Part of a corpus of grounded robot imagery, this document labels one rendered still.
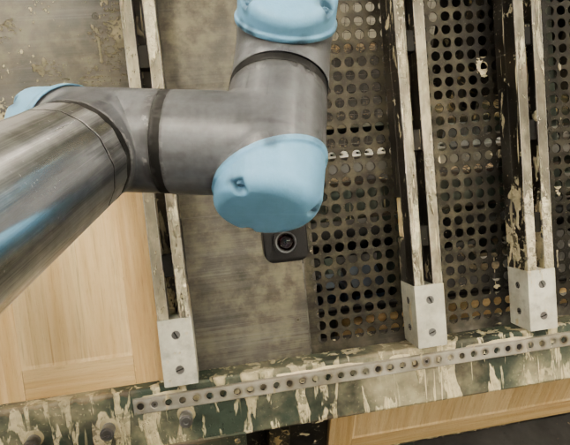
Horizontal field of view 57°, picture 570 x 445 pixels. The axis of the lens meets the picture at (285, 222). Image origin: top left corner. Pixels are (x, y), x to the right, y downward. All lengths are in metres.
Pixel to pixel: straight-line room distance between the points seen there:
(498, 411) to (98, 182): 1.62
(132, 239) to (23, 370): 0.31
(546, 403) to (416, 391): 0.81
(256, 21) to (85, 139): 0.15
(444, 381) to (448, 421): 0.60
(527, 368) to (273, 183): 0.98
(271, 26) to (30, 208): 0.21
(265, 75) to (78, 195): 0.16
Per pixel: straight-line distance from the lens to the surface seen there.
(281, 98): 0.36
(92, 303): 1.05
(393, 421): 1.66
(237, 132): 0.35
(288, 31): 0.39
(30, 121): 0.31
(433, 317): 1.08
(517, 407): 1.85
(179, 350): 1.00
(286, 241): 0.52
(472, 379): 1.19
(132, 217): 1.01
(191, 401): 1.05
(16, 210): 0.25
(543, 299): 1.20
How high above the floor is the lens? 1.72
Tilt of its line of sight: 35 degrees down
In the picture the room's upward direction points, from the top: straight up
